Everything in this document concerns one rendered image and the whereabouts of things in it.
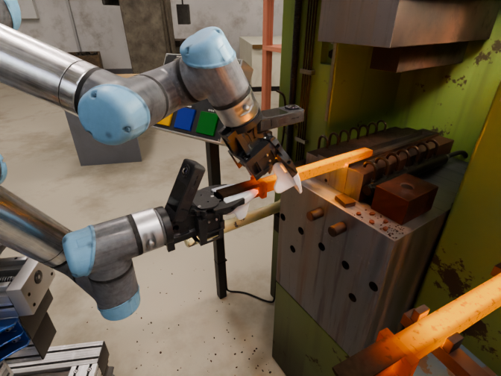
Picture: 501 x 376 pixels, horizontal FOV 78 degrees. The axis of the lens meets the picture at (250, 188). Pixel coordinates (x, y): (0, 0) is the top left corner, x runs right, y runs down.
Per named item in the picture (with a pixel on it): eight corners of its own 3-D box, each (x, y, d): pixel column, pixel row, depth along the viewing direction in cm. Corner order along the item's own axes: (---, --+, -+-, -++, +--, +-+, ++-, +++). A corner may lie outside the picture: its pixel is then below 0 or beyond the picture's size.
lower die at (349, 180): (358, 201, 78) (364, 171, 74) (304, 171, 92) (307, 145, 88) (446, 163, 98) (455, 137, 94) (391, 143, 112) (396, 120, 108)
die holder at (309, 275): (358, 365, 86) (394, 241, 64) (275, 280, 114) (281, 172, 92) (459, 282, 113) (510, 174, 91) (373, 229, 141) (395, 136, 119)
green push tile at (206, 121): (212, 135, 101) (218, 113, 101) (195, 132, 104) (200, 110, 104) (215, 137, 103) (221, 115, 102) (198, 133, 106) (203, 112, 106)
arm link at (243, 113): (235, 80, 57) (261, 88, 52) (246, 100, 60) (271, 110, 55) (205, 104, 56) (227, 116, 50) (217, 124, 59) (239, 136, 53)
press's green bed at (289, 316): (335, 442, 110) (358, 365, 87) (271, 356, 137) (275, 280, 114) (423, 358, 136) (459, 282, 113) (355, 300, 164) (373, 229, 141)
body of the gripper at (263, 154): (238, 169, 67) (212, 127, 59) (267, 144, 68) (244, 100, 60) (259, 183, 61) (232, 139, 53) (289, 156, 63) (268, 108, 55)
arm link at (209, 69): (179, 37, 51) (224, 16, 48) (212, 92, 58) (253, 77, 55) (167, 60, 46) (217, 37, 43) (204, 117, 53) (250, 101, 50)
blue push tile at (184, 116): (189, 130, 106) (195, 109, 105) (173, 127, 109) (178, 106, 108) (192, 132, 107) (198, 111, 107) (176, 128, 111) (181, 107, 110)
